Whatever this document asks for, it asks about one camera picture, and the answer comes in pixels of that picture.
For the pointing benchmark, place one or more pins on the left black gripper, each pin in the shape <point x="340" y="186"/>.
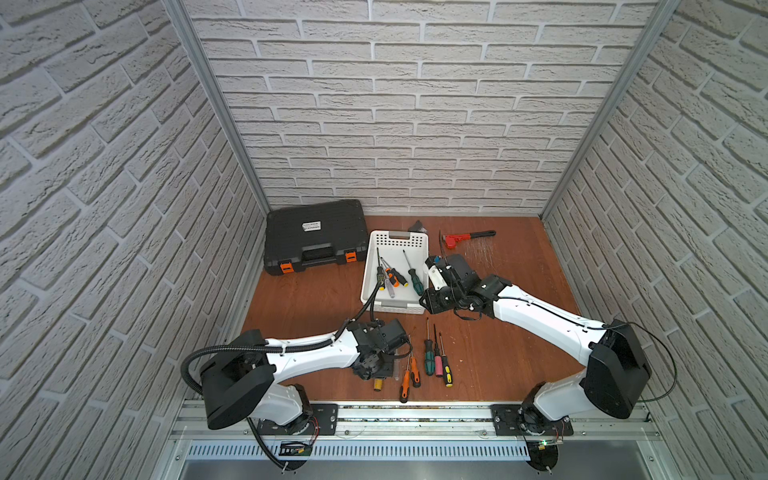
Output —
<point x="370" y="371"/>

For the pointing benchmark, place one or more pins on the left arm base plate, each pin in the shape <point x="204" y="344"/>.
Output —
<point x="323" y="416"/>

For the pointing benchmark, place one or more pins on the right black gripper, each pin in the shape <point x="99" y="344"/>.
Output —
<point x="431" y="298"/>

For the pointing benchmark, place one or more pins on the black plastic tool case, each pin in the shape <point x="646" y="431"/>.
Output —
<point x="300" y="237"/>

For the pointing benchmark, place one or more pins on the short orange screwdriver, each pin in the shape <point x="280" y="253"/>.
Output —
<point x="414" y="372"/>

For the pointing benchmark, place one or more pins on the black yellow slim screwdriver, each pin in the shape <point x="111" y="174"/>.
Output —
<point x="447" y="371"/>

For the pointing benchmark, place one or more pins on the white perforated plastic bin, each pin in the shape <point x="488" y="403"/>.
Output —
<point x="390" y="245"/>

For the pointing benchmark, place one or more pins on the large green black screwdriver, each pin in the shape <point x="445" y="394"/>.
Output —
<point x="414" y="274"/>

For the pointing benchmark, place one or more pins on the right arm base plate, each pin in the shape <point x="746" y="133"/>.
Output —
<point x="507" y="420"/>

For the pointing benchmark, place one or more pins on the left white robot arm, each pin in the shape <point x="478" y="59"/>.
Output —
<point x="246" y="378"/>

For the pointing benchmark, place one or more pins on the orange black small screwdriver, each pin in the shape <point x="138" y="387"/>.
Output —
<point x="390" y="273"/>

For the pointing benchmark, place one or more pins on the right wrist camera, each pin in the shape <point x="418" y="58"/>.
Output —
<point x="434" y="273"/>

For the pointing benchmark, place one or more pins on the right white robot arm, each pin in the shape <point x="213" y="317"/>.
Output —
<point x="616" y="369"/>

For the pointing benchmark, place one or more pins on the pink handle screwdriver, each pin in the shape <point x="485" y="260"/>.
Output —
<point x="439" y="368"/>

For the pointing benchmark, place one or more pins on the clear precision screwdriver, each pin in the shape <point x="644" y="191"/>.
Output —
<point x="390" y="288"/>

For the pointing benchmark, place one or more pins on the black yellow dotted screwdriver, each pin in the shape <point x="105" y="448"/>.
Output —
<point x="381" y="278"/>

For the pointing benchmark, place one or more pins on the black yellow short screwdriver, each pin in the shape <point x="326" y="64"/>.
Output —
<point x="401" y="278"/>

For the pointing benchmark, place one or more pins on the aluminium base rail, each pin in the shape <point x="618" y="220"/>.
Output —
<point x="426" y="421"/>

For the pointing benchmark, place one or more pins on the long orange screwdriver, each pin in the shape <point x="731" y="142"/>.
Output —
<point x="404" y="391"/>

